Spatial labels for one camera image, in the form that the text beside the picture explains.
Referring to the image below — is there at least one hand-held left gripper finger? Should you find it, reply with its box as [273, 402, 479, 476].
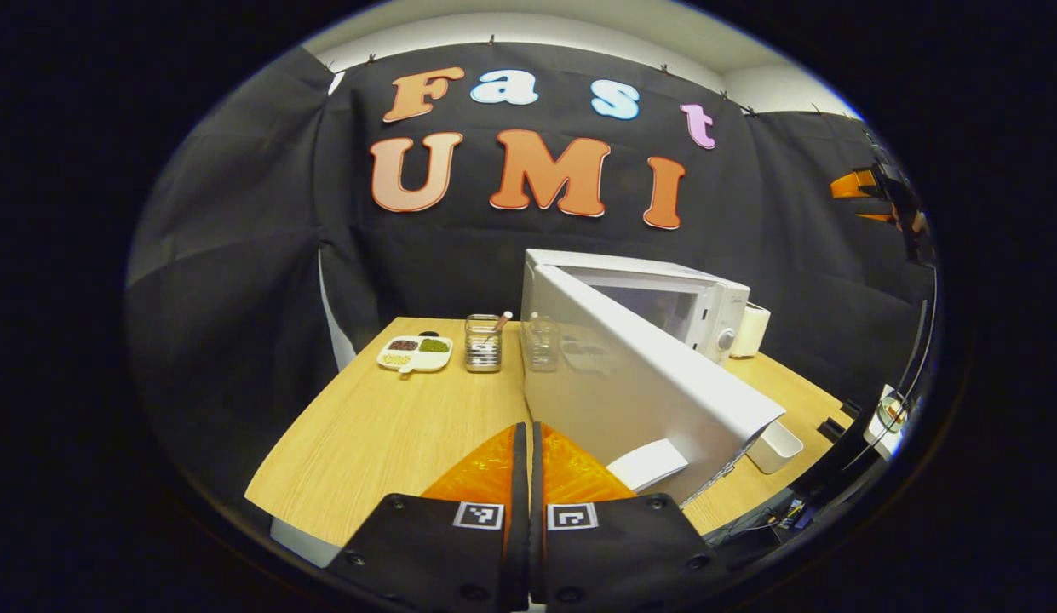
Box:
[328, 423, 530, 613]
[531, 421, 733, 613]

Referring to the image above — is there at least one white microwave oven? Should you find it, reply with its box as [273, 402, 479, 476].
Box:
[520, 249, 806, 509]

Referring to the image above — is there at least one white toaster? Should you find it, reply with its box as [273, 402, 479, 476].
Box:
[731, 302, 772, 358]

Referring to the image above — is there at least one clear glass jar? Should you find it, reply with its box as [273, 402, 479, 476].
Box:
[464, 313, 505, 374]

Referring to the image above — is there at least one white divided sauce dish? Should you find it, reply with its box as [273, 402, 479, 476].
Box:
[376, 335, 454, 375]

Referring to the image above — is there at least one white ridged tray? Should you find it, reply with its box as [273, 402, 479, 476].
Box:
[863, 385, 912, 461]

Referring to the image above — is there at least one row of black cloth clips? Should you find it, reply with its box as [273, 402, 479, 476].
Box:
[324, 34, 836, 116]

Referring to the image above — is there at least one black backdrop cloth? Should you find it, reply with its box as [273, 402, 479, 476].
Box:
[124, 43, 938, 512]

